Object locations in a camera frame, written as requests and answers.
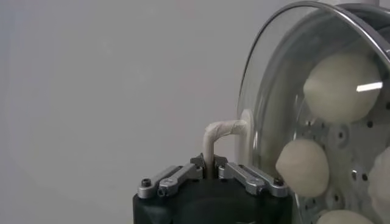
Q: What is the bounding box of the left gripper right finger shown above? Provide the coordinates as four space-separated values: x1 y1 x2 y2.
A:
213 153 289 198

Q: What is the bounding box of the stainless steel steamer basket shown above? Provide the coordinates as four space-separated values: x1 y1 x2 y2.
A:
258 2 390 224

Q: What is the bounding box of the round glass pot lid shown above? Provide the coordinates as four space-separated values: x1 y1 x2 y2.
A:
202 0 390 224

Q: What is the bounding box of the white steamed baozi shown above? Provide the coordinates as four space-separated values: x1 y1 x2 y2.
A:
275 139 330 198
315 209 375 224
303 51 381 124
367 145 390 214

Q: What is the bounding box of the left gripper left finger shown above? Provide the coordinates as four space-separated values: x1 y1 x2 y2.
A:
136 153 205 199

